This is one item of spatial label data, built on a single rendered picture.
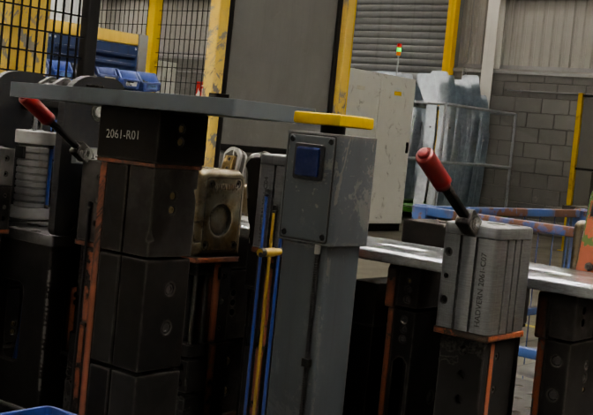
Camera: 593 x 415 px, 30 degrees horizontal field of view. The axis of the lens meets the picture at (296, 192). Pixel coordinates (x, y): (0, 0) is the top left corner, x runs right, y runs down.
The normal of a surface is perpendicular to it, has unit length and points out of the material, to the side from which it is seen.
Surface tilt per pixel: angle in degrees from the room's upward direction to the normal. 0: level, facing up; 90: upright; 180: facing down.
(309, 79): 91
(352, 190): 90
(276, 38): 90
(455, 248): 90
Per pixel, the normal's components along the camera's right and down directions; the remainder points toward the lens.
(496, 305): 0.78, 0.11
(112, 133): -0.62, -0.02
